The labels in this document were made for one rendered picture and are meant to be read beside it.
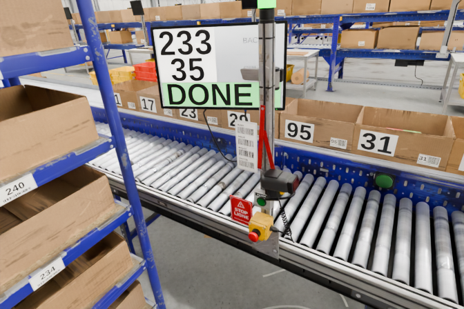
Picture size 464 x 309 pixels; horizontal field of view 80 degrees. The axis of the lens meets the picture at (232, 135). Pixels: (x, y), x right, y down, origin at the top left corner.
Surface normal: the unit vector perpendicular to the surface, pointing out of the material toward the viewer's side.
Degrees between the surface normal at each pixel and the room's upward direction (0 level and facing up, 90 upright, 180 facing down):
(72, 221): 91
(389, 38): 88
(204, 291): 0
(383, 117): 90
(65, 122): 90
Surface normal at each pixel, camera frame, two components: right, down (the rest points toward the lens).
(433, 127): -0.53, 0.38
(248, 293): -0.06, -0.91
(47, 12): 0.86, 0.18
